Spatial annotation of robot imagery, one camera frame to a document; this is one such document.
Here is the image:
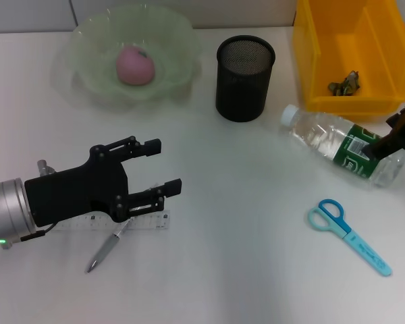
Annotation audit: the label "pink peach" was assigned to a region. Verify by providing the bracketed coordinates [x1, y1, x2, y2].
[116, 46, 156, 86]

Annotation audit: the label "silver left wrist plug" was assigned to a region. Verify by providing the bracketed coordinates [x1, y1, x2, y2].
[36, 160, 57, 176]

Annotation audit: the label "clear green-label water bottle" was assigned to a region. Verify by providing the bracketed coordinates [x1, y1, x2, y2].
[278, 103, 405, 188]

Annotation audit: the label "black mesh pen holder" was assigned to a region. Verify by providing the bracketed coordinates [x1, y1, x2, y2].
[215, 36, 276, 123]

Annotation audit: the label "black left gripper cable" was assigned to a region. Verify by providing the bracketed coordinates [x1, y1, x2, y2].
[6, 228, 57, 250]

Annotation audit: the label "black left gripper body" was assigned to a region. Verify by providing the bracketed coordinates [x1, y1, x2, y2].
[24, 144, 130, 228]

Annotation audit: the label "grey ballpoint pen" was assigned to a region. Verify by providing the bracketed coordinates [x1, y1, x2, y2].
[84, 182, 160, 274]

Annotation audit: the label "translucent green fruit plate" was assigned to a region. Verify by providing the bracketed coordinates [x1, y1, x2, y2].
[50, 5, 203, 114]

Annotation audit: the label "yellow plastic bin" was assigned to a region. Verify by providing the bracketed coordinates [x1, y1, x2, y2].
[292, 0, 405, 122]

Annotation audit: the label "transparent plastic ruler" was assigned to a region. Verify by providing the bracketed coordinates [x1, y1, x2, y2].
[50, 209, 171, 233]

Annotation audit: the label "blue teal scissors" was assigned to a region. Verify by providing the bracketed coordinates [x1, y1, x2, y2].
[306, 198, 393, 277]

